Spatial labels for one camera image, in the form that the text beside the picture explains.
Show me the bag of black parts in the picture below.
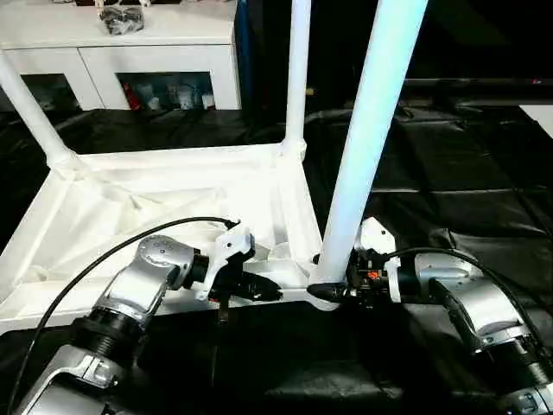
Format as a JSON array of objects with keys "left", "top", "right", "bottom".
[{"left": 99, "top": 3, "right": 146, "bottom": 36}]

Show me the black glossy mat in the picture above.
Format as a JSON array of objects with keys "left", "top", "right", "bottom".
[{"left": 0, "top": 90, "right": 553, "bottom": 412}]

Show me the white plastic table top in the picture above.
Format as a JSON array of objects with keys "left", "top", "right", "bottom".
[{"left": 0, "top": 144, "right": 342, "bottom": 336}]

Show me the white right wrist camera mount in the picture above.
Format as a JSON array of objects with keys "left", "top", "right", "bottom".
[{"left": 356, "top": 217, "right": 401, "bottom": 303}]

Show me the white sideboard cabinet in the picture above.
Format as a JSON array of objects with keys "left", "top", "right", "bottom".
[{"left": 0, "top": 0, "right": 243, "bottom": 112}]

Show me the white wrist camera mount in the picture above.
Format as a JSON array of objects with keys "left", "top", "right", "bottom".
[
  {"left": 356, "top": 217, "right": 401, "bottom": 303},
  {"left": 196, "top": 224, "right": 257, "bottom": 303}
]

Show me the long black bar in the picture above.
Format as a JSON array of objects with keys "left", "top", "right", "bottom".
[{"left": 405, "top": 77, "right": 553, "bottom": 86}]

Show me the white plastic table leg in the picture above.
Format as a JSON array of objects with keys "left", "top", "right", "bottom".
[
  {"left": 0, "top": 49, "right": 81, "bottom": 174},
  {"left": 280, "top": 0, "right": 312, "bottom": 161},
  {"left": 317, "top": 0, "right": 429, "bottom": 289}
]

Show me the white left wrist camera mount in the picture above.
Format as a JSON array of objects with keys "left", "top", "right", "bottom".
[{"left": 196, "top": 224, "right": 257, "bottom": 303}]

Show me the white flat panel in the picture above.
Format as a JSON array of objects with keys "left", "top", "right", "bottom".
[{"left": 518, "top": 103, "right": 553, "bottom": 139}]

